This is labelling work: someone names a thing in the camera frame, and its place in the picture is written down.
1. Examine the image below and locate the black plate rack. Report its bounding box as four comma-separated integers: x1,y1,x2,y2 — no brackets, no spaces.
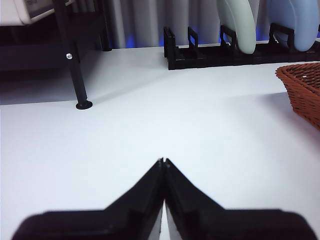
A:
163,22,320,71

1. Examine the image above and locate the brown wicker basket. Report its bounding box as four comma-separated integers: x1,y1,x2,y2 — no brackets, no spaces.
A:
274,62,320,131

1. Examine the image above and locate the pale green plate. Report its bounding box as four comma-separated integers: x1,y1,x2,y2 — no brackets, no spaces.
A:
216,0,257,55

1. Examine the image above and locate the white toaster oven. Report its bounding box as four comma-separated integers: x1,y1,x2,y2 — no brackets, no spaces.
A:
13,0,74,26

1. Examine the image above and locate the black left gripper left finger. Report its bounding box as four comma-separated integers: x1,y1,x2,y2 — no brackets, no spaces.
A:
11,157,166,240

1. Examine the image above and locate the black metal shelf frame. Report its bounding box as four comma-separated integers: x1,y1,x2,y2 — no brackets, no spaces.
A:
0,0,113,111

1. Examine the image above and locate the pale blue plate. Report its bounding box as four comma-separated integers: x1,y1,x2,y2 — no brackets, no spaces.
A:
267,0,320,52

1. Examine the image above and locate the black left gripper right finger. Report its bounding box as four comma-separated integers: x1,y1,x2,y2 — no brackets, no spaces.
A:
163,157,317,240

